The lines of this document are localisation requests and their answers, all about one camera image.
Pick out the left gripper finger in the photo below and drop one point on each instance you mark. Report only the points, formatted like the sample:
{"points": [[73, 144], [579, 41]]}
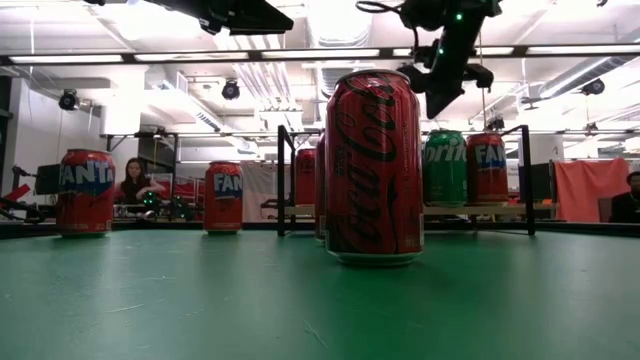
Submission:
{"points": [[260, 20]]}

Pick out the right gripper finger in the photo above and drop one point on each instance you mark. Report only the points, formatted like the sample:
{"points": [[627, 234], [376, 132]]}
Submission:
{"points": [[432, 102], [450, 99]]}

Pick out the green Sprite can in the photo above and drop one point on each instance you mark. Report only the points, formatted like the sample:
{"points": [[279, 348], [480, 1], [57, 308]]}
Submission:
{"points": [[445, 175]]}

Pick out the red Fanta strawberry can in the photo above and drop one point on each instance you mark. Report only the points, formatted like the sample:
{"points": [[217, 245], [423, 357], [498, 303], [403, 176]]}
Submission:
{"points": [[487, 175], [85, 200], [223, 205]]}

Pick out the red Coca-Cola Zero can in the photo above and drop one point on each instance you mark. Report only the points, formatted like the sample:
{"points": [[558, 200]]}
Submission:
{"points": [[320, 190], [372, 165]]}

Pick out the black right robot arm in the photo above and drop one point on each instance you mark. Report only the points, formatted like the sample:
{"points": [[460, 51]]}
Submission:
{"points": [[460, 30]]}

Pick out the black monitor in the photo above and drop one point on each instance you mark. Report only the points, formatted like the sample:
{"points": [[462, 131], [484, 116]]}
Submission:
{"points": [[537, 180], [47, 180]]}

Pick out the black metal rack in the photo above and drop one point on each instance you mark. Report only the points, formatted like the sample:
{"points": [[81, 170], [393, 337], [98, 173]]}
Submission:
{"points": [[175, 150]]}

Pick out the white cloth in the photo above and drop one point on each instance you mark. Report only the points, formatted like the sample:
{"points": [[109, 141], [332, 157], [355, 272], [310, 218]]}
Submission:
{"points": [[260, 185]]}

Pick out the red cloth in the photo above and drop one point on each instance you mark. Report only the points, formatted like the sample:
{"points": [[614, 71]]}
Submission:
{"points": [[590, 190]]}

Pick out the red storage bins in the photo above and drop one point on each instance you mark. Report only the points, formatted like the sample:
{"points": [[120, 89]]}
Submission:
{"points": [[187, 189]]}

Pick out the person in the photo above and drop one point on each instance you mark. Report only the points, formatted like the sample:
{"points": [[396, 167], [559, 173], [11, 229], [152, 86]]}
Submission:
{"points": [[134, 180], [627, 200]]}

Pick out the background robot arms green lights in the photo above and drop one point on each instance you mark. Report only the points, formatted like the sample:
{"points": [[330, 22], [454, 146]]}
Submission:
{"points": [[165, 205]]}

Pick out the green table mat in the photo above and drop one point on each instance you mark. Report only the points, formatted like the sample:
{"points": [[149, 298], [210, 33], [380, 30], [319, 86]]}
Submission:
{"points": [[320, 320]]}

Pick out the red and black equipment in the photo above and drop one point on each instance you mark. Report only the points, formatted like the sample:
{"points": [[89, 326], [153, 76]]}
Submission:
{"points": [[20, 207]]}

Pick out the black ceiling camera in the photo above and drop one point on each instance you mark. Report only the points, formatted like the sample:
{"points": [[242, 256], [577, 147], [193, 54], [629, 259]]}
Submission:
{"points": [[68, 100], [593, 86], [495, 123], [230, 90]]}

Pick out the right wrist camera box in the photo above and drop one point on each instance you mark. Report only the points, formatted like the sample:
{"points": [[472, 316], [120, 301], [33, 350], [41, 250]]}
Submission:
{"points": [[425, 12]]}

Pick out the wooden shelf black frame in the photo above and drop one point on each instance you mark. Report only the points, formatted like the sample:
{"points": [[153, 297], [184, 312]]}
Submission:
{"points": [[500, 210]]}

